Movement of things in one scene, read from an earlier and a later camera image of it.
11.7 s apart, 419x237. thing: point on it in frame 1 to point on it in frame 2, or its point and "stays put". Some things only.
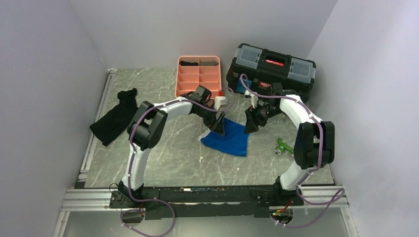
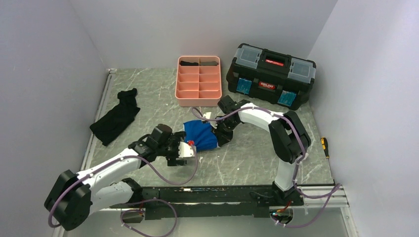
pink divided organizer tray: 189,77 stays put
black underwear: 116,120 stays put
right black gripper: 250,126 to 222,138
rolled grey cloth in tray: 208,63 stays put
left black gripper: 215,126 to 176,138
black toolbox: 254,68 stays put
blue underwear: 234,141 to 200,132
